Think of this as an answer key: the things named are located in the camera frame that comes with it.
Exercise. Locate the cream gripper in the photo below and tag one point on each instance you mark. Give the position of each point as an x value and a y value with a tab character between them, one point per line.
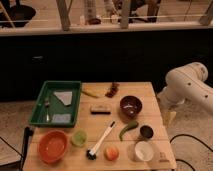
168	115

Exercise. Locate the dark whiteboard eraser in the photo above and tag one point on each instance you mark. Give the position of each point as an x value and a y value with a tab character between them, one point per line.
100	109

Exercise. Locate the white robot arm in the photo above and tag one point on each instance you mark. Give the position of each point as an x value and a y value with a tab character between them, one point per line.
185	83

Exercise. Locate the small dark metal cup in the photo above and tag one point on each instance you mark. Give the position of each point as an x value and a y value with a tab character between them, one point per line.
146	132

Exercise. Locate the green plastic cup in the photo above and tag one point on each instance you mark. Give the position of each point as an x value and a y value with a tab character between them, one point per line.
79	138

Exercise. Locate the green chili pepper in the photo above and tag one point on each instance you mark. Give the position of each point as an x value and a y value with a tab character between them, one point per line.
131	125

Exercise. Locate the dark red bowl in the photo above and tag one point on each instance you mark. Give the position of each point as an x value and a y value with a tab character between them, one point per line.
130	106

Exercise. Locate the dark red dried pepper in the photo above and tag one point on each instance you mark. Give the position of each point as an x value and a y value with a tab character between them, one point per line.
113	90

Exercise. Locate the orange peach fruit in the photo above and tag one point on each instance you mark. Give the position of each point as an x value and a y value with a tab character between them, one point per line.
111	153

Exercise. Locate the yellow banana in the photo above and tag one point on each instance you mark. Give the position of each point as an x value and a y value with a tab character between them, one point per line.
90	94

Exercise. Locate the grey folded cloth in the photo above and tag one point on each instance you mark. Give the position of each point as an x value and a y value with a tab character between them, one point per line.
64	96

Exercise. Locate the light blue sponge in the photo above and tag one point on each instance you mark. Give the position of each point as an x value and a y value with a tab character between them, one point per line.
61	118

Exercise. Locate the green plastic tray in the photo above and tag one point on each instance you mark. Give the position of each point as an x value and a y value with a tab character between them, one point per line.
38	116

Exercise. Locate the orange plastic bowl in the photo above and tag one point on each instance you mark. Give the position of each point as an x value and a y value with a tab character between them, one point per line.
52	146

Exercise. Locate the metal fork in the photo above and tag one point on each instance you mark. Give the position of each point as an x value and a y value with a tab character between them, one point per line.
47	105

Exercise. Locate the black clamp stand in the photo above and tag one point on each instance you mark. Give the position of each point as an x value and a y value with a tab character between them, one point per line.
28	132

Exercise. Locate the white handled dish brush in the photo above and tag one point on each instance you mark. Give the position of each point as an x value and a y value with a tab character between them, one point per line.
91	153

